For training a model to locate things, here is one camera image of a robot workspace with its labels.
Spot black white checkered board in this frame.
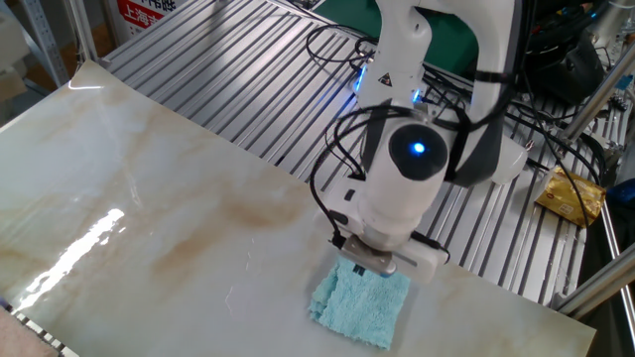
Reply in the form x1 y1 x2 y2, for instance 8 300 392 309
13 310 81 357

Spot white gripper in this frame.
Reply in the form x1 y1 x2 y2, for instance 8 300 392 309
321 176 451 286

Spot black camera cable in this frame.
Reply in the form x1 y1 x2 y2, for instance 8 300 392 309
308 103 398 250

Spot grey metal shelf rack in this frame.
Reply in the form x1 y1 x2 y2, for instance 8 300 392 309
18 0 69 89

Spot light blue fluffy cloth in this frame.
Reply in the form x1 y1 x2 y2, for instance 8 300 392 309
308 255 413 352

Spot red white sign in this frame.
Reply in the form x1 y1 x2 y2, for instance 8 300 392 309
115 0 179 40

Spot aluminium frame post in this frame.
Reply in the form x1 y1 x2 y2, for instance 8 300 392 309
552 256 635 319
65 0 114 69
559 47 635 146

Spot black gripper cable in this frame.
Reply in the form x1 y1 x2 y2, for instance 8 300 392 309
411 230 451 264

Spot black cable bundle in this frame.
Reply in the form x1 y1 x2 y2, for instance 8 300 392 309
421 63 604 187

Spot black bag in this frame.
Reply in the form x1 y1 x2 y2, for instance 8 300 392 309
515 0 607 106

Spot green cutting mat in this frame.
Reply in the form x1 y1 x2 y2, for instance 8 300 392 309
312 0 481 76

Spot gold foil packet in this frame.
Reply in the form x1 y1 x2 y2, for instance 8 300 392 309
534 165 608 229

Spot white foam box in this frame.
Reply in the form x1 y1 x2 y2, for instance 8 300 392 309
0 10 30 71

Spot dark blue bag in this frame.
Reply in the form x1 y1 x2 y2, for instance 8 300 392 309
605 178 635 208

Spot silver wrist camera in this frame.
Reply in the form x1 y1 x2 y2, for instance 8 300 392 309
338 232 399 279

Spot marble pattern table mat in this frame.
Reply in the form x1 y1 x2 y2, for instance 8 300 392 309
0 59 597 357

